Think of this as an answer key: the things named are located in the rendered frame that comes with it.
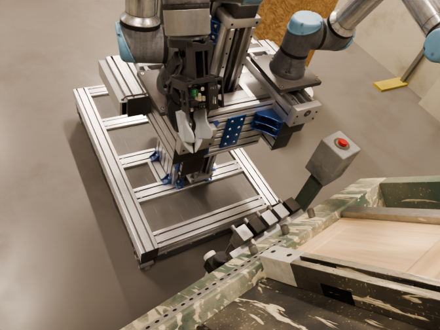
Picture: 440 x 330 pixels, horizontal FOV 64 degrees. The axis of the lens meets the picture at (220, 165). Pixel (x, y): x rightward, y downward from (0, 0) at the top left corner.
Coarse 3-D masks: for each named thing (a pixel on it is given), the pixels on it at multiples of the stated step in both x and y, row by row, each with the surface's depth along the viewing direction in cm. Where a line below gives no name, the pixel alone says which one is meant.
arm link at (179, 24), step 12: (168, 12) 54; (180, 12) 53; (192, 12) 53; (204, 12) 54; (168, 24) 55; (180, 24) 54; (192, 24) 54; (204, 24) 55; (168, 36) 56; (180, 36) 55; (192, 36) 55; (204, 36) 57
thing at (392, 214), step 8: (352, 208) 118; (360, 208) 116; (368, 208) 114; (376, 208) 112; (384, 208) 110; (392, 208) 108; (400, 208) 106; (408, 208) 104; (344, 216) 119; (352, 216) 116; (360, 216) 113; (368, 216) 111; (376, 216) 108; (384, 216) 106; (392, 216) 104; (400, 216) 102; (408, 216) 100; (416, 216) 97; (424, 216) 96; (432, 216) 94; (432, 224) 95
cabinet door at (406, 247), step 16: (336, 224) 116; (352, 224) 111; (368, 224) 108; (384, 224) 104; (400, 224) 101; (416, 224) 97; (320, 240) 108; (336, 240) 105; (352, 240) 101; (368, 240) 98; (384, 240) 95; (400, 240) 92; (416, 240) 90; (432, 240) 87; (336, 256) 96; (352, 256) 93; (368, 256) 90; (384, 256) 88; (400, 256) 85; (416, 256) 83; (432, 256) 80; (416, 272) 76; (432, 272) 75
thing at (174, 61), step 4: (176, 52) 60; (172, 56) 61; (176, 56) 60; (172, 60) 61; (176, 60) 60; (168, 64) 63; (172, 64) 62; (176, 64) 60; (168, 68) 64; (172, 68) 62; (176, 68) 61; (164, 72) 66; (168, 72) 64; (172, 72) 63; (160, 76) 69; (164, 76) 67; (168, 76) 65; (164, 80) 67; (164, 84) 68
